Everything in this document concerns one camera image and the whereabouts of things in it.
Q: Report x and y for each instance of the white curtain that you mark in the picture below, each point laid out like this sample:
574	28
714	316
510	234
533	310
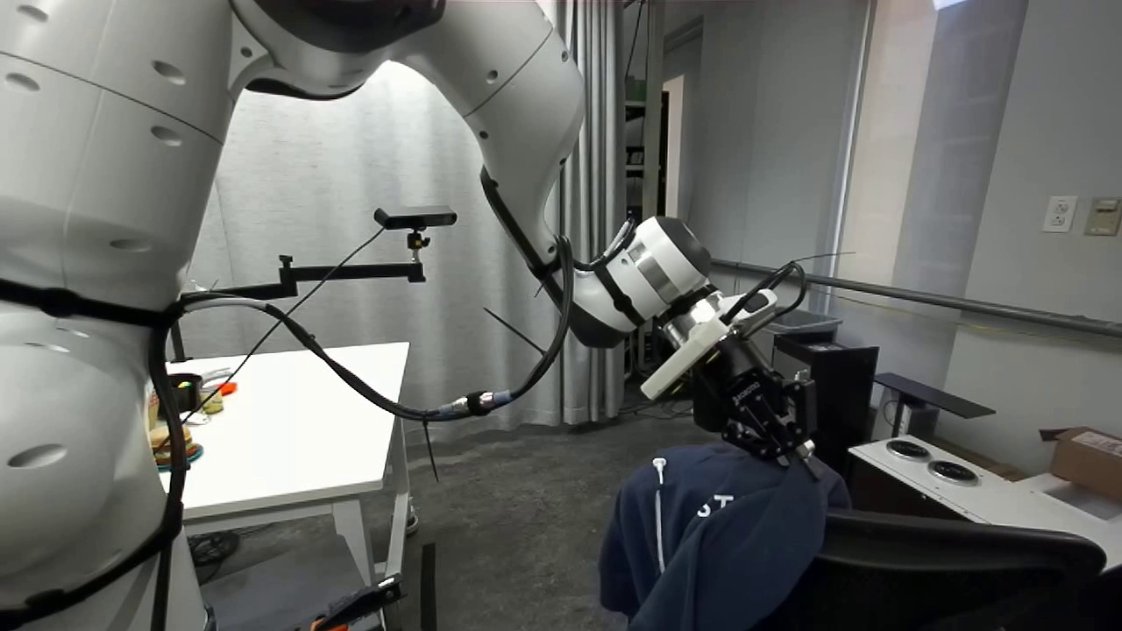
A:
353	163

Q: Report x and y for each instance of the beige wall plate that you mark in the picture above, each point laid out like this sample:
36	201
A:
1104	217

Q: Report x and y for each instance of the grey wall rail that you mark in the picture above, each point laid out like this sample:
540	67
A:
933	300

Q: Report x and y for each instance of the black tray shelf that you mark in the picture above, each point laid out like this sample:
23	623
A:
933	394

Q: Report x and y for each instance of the black stereo camera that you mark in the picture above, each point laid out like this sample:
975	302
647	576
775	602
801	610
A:
414	217

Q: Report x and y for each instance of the white desk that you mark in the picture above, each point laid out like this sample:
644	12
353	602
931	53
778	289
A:
992	497

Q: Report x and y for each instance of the blue hoodie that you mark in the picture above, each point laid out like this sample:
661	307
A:
725	549

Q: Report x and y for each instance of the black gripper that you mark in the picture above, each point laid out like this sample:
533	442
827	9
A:
765	406

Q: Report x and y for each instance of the black camera boom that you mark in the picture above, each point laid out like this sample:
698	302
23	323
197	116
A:
353	272

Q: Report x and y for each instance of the small orange toy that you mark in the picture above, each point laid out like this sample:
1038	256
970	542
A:
224	387

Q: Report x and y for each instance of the black mesh armchair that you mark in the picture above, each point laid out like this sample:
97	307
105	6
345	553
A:
959	573

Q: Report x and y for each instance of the black cylindrical bin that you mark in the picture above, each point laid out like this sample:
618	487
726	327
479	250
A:
706	411

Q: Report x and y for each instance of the white table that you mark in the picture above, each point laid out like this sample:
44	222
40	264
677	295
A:
303	421

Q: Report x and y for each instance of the colourful toy food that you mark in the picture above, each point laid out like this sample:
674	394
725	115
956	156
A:
169	441

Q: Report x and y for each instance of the black flat bar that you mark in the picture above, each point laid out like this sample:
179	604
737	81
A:
430	591

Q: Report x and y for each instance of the dark storage shelf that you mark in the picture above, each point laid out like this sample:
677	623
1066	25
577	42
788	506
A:
637	153

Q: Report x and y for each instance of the orange black clamp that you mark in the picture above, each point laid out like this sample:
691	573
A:
363	602

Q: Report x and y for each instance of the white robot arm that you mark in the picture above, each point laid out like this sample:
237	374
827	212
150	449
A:
93	175

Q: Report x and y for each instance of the cardboard box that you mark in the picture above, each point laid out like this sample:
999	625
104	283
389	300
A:
1090	460

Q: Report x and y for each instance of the black computer tower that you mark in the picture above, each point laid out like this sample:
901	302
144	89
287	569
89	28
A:
846	396

